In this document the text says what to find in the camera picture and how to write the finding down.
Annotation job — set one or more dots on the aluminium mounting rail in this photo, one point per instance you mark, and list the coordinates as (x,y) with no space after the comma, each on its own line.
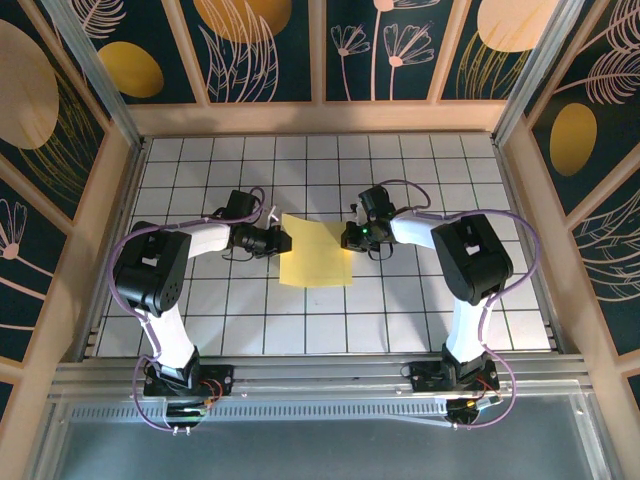
(320,372)

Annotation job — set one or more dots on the aluminium corner post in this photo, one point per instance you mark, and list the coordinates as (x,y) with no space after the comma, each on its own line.
(530,75)
(100,85)

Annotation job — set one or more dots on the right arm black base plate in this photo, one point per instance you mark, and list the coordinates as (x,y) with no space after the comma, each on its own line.
(425,380)

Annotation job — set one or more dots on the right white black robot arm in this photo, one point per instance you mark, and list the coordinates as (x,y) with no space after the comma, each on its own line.
(475,255)

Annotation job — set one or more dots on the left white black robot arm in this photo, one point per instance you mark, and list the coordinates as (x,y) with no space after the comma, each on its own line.
(150,270)

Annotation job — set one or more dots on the yellow paper sheet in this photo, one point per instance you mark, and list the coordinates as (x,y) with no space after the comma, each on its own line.
(317,255)

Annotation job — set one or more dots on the aluminium side rail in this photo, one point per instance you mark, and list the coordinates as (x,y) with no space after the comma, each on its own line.
(530,260)
(120,215)

